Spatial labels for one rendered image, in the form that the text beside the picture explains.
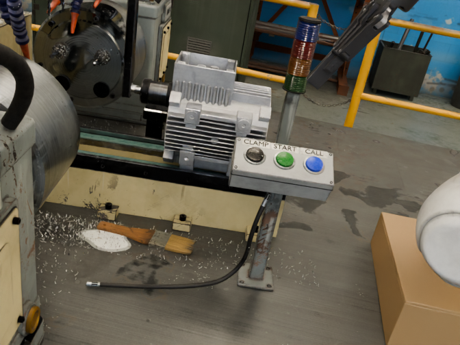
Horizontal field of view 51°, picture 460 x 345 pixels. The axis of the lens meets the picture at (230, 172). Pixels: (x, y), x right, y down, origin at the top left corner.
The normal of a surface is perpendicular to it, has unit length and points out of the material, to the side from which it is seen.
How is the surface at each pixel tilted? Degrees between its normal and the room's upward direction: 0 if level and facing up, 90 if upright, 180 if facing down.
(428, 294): 4
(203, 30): 90
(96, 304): 0
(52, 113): 58
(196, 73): 90
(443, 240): 93
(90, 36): 90
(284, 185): 117
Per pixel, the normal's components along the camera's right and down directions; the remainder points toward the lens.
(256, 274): -0.04, 0.45
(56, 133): 0.98, -0.16
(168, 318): 0.16, -0.88
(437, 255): -0.65, 0.26
